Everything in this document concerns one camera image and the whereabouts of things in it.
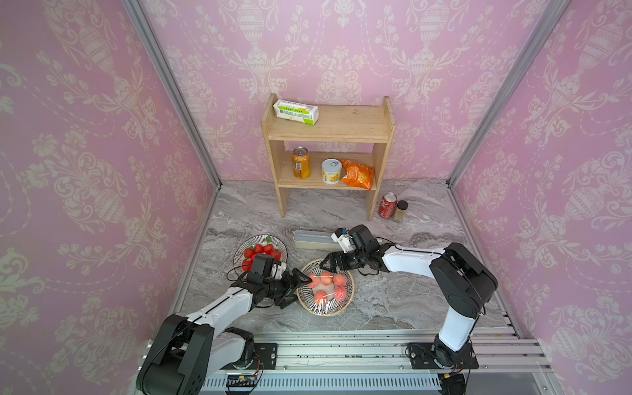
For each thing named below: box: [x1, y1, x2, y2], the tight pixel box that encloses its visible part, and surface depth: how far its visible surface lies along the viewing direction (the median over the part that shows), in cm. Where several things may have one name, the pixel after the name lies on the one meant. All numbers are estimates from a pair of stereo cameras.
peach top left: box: [320, 270, 334, 287], surface depth 87 cm
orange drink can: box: [291, 146, 312, 180], surface depth 89 cm
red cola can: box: [377, 192, 398, 219], surface depth 103 cm
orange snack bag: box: [339, 159, 375, 191], surface depth 90 cm
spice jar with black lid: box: [392, 199, 409, 224], surface depth 102 cm
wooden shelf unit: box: [260, 93, 397, 222], surface depth 81 cm
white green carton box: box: [273, 98, 320, 126], surface depth 79 cm
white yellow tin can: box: [321, 158, 343, 186], surface depth 91 cm
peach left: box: [313, 289, 328, 305], surface depth 84 cm
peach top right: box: [333, 273, 349, 289], surface depth 86 cm
